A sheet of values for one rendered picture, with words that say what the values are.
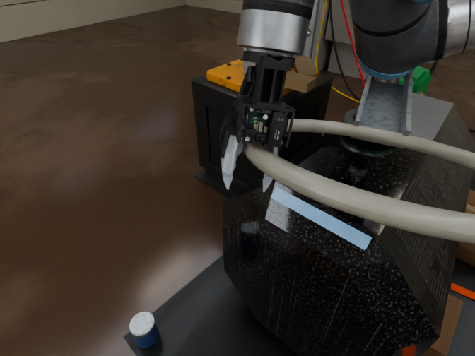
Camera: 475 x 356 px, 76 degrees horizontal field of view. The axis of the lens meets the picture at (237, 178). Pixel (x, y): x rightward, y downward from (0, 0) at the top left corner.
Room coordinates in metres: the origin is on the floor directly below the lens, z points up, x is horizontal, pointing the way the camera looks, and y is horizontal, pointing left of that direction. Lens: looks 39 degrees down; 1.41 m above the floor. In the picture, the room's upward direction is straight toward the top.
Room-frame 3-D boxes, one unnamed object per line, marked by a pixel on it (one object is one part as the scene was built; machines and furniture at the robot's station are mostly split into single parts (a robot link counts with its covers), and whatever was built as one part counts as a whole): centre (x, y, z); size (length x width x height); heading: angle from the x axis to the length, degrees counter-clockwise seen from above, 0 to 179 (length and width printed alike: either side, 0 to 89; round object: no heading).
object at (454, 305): (0.62, -0.86, 0.07); 0.30 x 0.12 x 0.12; 139
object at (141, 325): (0.60, 0.40, 0.08); 0.10 x 0.10 x 0.13
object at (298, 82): (1.54, -0.29, 0.81); 0.20 x 0.10 x 0.05; 54
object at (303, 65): (1.76, -0.38, 0.80); 0.20 x 0.10 x 0.05; 2
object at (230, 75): (1.75, -0.14, 0.76); 0.49 x 0.49 x 0.05; 46
